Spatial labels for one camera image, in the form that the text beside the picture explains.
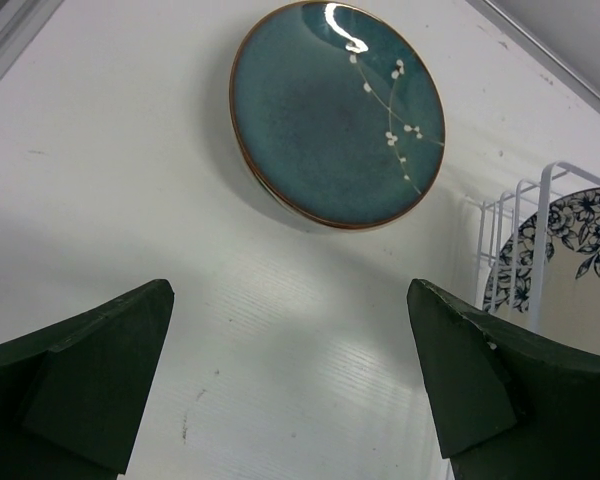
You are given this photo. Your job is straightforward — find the white wire dish rack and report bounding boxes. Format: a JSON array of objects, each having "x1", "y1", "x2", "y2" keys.
[{"x1": 477, "y1": 162, "x2": 600, "y2": 331}]

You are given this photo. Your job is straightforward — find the dark red round plate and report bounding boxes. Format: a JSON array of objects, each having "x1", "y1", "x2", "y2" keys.
[{"x1": 229, "y1": 1, "x2": 446, "y2": 231}]

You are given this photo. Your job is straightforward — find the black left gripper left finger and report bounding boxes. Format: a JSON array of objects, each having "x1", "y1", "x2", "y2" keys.
[{"x1": 0, "y1": 279, "x2": 174, "y2": 479}]

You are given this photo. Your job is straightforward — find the black white speckled plate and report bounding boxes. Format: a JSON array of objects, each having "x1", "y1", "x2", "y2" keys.
[{"x1": 482, "y1": 188, "x2": 600, "y2": 355}]

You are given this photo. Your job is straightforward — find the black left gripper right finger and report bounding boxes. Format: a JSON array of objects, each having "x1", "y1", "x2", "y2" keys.
[{"x1": 407, "y1": 279, "x2": 600, "y2": 479}]

